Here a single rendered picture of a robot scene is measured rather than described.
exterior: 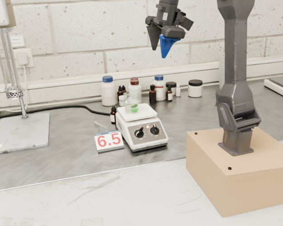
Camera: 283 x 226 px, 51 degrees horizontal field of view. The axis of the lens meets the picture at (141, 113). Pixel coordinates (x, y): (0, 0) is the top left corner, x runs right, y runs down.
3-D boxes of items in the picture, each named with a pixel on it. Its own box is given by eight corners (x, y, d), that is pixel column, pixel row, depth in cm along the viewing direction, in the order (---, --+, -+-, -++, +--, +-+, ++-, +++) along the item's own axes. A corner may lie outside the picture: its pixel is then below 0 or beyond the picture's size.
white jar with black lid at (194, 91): (204, 94, 145) (205, 80, 142) (197, 98, 140) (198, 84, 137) (192, 92, 149) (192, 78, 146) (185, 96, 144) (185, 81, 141)
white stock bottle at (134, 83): (144, 102, 139) (143, 79, 134) (136, 106, 134) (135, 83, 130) (134, 99, 142) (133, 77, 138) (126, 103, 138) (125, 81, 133)
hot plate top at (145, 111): (158, 116, 103) (158, 113, 103) (125, 122, 100) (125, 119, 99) (146, 104, 114) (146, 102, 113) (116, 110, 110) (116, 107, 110)
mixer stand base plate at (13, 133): (48, 145, 103) (47, 143, 102) (-14, 155, 98) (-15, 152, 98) (50, 114, 130) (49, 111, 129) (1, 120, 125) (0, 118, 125)
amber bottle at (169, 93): (165, 100, 140) (165, 85, 137) (169, 98, 141) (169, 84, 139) (169, 102, 138) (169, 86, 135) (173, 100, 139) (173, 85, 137)
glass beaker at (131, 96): (121, 113, 106) (119, 91, 103) (132, 108, 109) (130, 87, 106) (133, 117, 102) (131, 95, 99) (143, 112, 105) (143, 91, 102)
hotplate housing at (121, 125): (169, 145, 100) (169, 124, 96) (132, 153, 96) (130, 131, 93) (146, 120, 119) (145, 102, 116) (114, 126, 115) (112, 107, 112)
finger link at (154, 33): (149, 28, 93) (166, 30, 95) (145, 25, 96) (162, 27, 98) (145, 49, 96) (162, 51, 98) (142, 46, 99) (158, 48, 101)
